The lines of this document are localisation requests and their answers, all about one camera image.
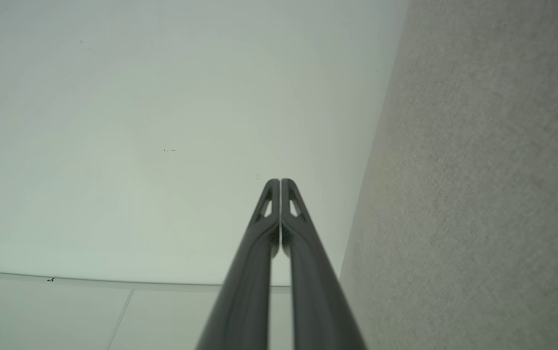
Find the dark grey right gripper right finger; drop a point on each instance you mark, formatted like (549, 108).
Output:
(318, 296)

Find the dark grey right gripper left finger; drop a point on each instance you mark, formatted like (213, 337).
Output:
(247, 291)

